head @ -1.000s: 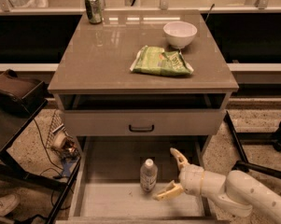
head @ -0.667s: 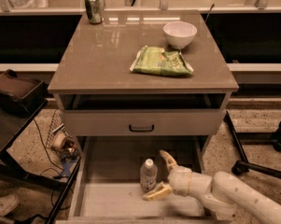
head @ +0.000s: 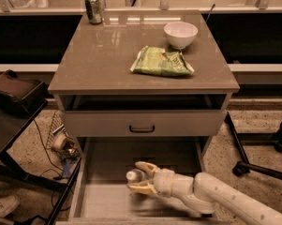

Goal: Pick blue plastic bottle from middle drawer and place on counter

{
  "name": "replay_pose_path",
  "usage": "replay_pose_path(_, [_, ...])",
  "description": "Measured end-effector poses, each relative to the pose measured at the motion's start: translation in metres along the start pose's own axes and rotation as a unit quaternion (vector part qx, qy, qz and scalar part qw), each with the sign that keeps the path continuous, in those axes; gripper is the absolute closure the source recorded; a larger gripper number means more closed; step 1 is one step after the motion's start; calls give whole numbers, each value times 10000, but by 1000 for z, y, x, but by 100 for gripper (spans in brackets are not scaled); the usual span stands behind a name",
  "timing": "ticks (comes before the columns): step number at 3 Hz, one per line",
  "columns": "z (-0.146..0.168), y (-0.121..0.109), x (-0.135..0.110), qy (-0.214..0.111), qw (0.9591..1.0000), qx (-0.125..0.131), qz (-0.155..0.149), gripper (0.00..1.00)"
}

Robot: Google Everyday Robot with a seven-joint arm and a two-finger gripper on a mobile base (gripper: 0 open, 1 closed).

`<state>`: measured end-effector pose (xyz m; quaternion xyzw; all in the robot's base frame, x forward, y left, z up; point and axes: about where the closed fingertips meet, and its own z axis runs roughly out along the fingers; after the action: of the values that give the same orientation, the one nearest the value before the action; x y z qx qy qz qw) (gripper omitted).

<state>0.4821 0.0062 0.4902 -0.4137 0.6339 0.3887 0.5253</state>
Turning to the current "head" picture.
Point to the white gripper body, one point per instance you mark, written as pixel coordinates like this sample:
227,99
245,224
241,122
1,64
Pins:
162,180

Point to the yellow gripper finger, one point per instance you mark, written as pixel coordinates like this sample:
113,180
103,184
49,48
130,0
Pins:
142,188
149,168

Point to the clear plastic bottle white cap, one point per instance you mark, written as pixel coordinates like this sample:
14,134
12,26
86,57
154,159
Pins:
136,176

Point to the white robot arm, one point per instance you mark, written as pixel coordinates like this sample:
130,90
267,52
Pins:
200,193

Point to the open middle drawer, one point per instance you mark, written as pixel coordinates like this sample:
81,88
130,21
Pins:
101,196

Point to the grey cabinet with countertop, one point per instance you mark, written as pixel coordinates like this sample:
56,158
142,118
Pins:
144,74

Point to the white tape roll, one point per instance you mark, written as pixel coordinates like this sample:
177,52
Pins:
59,141

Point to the green snack bag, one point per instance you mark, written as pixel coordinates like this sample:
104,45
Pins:
156,61

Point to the black chair base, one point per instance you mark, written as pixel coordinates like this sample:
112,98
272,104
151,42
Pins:
257,138

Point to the white ceramic bowl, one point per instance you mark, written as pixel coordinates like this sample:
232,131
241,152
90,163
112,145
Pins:
180,34

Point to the white sneaker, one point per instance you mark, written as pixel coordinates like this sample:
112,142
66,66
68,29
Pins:
8,204

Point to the dark brown case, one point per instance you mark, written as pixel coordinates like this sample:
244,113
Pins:
20,97

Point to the black side cart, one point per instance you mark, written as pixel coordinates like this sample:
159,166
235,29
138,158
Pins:
29,169

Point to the green soda can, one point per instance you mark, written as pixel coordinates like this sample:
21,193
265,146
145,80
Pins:
93,10

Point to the closed upper drawer with handle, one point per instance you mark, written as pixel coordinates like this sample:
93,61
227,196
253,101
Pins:
140,124

